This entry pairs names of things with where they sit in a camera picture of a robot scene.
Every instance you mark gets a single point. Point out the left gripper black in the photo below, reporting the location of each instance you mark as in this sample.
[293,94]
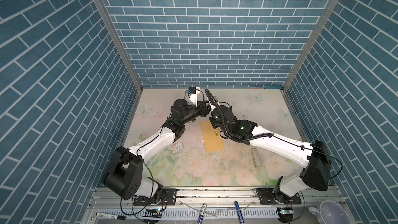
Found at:
[202,110]

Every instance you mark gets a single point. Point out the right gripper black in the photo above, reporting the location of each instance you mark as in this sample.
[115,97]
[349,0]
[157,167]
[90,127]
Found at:
[214,123]

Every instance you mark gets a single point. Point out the brown kraft envelope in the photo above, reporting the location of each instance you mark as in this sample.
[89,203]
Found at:
[212,139]

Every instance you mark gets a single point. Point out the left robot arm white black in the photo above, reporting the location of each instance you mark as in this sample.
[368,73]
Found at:
[124,173]

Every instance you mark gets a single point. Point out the blue white marker pen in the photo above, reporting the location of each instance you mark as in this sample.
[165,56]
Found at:
[202,213]

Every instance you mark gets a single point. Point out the left circuit board green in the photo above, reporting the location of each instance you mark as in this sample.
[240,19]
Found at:
[152,216]

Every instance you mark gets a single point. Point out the circuit board green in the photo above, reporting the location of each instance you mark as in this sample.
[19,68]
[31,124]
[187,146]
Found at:
[152,216]
[285,214]

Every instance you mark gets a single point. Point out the right circuit board green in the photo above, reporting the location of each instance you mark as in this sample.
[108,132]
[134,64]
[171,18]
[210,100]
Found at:
[285,214]

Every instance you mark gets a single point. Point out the black marker pen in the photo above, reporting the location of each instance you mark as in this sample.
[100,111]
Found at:
[110,216]

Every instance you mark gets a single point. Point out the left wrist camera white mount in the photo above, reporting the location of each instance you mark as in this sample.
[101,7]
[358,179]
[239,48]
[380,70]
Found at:
[193,94]

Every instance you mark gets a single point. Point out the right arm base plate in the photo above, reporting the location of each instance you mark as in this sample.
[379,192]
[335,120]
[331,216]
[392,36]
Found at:
[269,195]

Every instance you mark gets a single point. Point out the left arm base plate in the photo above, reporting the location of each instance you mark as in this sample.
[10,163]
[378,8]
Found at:
[168,194]

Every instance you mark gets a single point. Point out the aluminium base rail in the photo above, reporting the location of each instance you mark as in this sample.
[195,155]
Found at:
[220,206]

